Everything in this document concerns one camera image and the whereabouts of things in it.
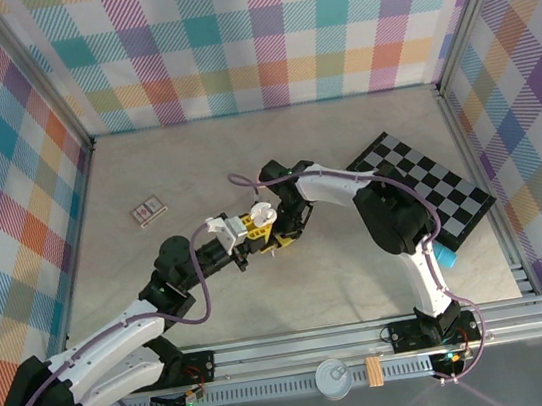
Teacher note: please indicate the teal cylinder tube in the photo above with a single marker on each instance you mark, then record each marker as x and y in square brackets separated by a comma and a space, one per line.
[448, 257]

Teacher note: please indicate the black grey checkerboard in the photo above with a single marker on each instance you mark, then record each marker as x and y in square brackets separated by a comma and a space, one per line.
[446, 188]

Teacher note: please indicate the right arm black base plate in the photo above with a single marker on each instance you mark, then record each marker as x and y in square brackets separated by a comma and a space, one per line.
[406, 335]

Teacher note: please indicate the small cork block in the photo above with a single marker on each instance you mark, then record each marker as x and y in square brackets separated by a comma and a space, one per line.
[374, 372]

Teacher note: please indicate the aluminium side rail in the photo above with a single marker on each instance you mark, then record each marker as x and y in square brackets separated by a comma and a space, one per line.
[462, 135]
[82, 214]

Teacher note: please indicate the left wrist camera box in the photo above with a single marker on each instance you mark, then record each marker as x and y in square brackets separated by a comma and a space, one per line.
[228, 231]

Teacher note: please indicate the aluminium frame post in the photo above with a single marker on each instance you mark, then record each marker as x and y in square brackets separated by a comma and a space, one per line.
[46, 83]
[472, 8]

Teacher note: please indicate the aluminium mounting rail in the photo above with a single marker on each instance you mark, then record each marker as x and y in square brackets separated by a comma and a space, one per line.
[296, 348]

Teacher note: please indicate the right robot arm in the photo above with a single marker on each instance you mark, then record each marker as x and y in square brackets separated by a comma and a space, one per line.
[394, 216]

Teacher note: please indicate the small card box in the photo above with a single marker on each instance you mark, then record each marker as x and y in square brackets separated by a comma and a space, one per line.
[149, 211]

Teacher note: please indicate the silver tin can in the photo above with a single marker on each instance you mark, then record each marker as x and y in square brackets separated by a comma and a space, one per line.
[333, 378]

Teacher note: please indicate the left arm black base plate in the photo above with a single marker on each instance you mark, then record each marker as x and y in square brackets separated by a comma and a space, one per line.
[198, 367]

